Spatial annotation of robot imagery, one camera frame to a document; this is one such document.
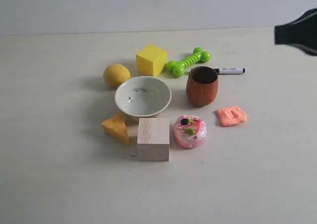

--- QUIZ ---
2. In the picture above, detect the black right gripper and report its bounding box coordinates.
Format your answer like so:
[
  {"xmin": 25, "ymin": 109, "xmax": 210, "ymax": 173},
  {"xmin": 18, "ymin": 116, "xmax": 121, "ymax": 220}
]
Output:
[{"xmin": 274, "ymin": 8, "xmax": 317, "ymax": 56}]

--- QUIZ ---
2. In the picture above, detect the orange squishy toy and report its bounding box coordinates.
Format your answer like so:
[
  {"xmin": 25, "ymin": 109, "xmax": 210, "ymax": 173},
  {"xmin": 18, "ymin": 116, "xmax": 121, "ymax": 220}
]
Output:
[{"xmin": 216, "ymin": 106, "xmax": 248, "ymax": 126}]

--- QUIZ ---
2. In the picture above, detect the black and white marker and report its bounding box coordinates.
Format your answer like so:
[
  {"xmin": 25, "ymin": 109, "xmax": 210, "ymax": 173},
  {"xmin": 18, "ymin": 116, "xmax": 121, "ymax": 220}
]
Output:
[{"xmin": 214, "ymin": 68, "xmax": 245, "ymax": 74}]

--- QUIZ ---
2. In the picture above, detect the brown wooden cup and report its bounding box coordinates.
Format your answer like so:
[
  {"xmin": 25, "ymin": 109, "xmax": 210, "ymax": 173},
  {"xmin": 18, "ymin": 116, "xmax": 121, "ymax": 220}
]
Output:
[{"xmin": 186, "ymin": 66, "xmax": 218, "ymax": 107}]

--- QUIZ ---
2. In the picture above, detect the green bone dog toy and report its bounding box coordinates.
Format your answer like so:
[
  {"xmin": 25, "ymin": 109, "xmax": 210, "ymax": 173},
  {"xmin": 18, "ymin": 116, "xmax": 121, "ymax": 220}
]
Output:
[{"xmin": 166, "ymin": 47, "xmax": 211, "ymax": 77}]

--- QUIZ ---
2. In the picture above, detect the pink toy cake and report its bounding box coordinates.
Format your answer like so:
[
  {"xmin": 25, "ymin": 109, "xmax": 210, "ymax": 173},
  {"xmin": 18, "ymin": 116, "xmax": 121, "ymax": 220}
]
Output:
[{"xmin": 174, "ymin": 115, "xmax": 207, "ymax": 149}]

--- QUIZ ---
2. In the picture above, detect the yellow cube block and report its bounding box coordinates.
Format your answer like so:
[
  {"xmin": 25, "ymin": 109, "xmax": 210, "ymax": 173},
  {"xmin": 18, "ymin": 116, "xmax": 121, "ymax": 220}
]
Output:
[{"xmin": 136, "ymin": 45, "xmax": 167, "ymax": 77}]

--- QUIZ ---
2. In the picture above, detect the white ceramic bowl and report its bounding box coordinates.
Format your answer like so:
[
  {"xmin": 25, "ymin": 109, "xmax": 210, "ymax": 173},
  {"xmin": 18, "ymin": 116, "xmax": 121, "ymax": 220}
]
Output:
[{"xmin": 114, "ymin": 76, "xmax": 172, "ymax": 121}]

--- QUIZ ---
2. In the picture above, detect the light wooden cube block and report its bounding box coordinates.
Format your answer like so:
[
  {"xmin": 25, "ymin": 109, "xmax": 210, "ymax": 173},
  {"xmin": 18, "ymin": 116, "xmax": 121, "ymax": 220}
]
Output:
[{"xmin": 137, "ymin": 118, "xmax": 170, "ymax": 162}]

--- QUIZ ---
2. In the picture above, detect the yellow lemon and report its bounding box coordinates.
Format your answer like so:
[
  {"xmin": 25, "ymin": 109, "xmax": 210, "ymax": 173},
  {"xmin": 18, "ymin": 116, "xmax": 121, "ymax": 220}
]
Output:
[{"xmin": 103, "ymin": 64, "xmax": 131, "ymax": 88}]

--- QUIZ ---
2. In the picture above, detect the yellow cheese wedge toy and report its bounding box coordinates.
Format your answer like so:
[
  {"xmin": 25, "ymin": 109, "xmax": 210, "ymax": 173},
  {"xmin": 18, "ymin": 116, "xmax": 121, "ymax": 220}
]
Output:
[{"xmin": 101, "ymin": 113, "xmax": 130, "ymax": 146}]

